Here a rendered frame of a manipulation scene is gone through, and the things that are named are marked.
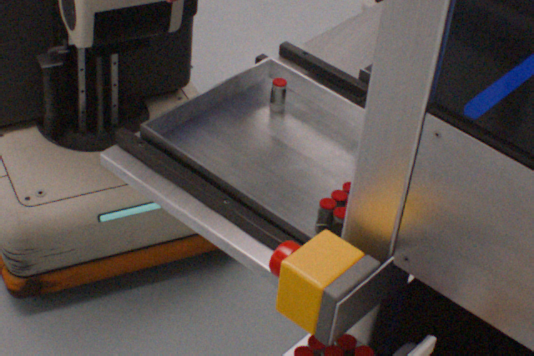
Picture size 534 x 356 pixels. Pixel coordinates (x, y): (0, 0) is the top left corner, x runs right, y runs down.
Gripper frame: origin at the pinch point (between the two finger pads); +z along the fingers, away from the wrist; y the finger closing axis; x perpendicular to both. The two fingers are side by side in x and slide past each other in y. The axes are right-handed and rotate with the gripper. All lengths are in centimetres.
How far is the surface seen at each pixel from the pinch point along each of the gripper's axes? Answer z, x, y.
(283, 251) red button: 10.6, -17.2, 34.1
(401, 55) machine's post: -12.5, -11.4, 40.7
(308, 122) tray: 21.6, 17.0, 10.5
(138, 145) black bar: 20.0, -5.9, 0.2
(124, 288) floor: 106, 35, -51
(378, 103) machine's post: -6.6, -11.3, 38.9
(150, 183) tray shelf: 22.2, -8.5, 5.2
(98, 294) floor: 106, 29, -54
